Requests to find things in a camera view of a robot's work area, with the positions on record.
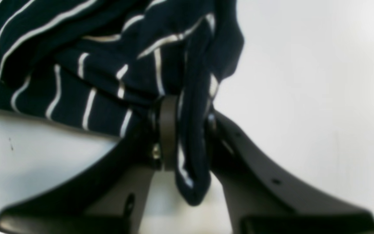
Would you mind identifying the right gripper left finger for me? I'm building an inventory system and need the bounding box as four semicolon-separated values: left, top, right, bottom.
0;96;175;234

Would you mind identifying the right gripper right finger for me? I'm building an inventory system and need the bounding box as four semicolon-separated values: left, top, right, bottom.
206;109;374;234

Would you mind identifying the navy white-striped T-shirt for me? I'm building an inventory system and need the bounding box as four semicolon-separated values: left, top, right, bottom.
0;0;244;206

